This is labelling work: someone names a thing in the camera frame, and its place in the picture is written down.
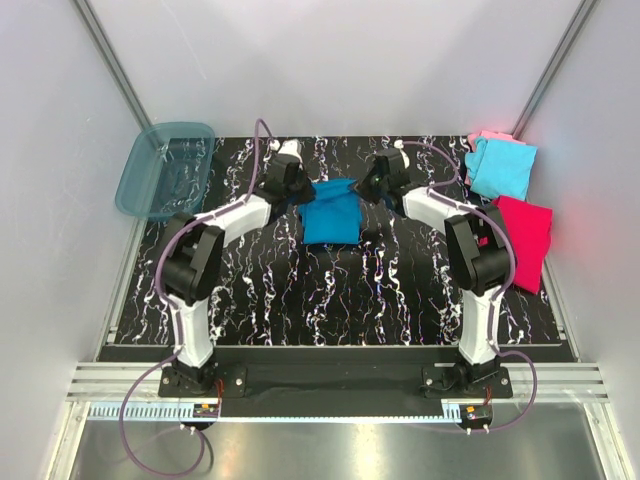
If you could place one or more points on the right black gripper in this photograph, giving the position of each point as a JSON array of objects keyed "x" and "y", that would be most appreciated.
[{"x": 362, "y": 185}]

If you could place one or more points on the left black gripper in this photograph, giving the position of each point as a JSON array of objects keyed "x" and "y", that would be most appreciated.
[{"x": 308, "y": 191}]

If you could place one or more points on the blue t shirt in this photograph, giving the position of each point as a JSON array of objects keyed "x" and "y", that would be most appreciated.
[{"x": 334, "y": 216}]

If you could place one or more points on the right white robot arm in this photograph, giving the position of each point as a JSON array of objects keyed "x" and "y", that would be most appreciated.
[{"x": 481, "y": 259}]

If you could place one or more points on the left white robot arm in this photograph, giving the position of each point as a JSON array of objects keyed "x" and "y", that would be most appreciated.
[{"x": 191, "y": 258}]

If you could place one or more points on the pink folded shirt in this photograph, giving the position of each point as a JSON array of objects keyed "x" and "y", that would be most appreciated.
[{"x": 487, "y": 137}]

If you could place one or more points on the light blue folded shirt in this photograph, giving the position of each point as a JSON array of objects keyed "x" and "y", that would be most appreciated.
[{"x": 500, "y": 168}]

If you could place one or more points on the teal plastic bin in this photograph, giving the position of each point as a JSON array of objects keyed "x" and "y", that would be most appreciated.
[{"x": 166, "y": 171}]

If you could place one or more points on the red folded shirt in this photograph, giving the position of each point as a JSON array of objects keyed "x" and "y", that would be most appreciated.
[{"x": 529, "y": 227}]

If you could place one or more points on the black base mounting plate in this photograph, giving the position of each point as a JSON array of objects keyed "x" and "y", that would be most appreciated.
[{"x": 357, "y": 379}]

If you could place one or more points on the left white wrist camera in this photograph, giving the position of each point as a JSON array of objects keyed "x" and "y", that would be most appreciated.
[{"x": 292, "y": 147}]

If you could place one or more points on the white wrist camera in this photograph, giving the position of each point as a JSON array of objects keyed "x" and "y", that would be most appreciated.
[
  {"x": 292, "y": 147},
  {"x": 399, "y": 145}
]

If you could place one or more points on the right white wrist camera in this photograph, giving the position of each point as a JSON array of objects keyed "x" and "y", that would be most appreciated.
[{"x": 399, "y": 145}]

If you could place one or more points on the white slotted cable duct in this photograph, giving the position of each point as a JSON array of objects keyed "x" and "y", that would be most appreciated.
[{"x": 233, "y": 413}]

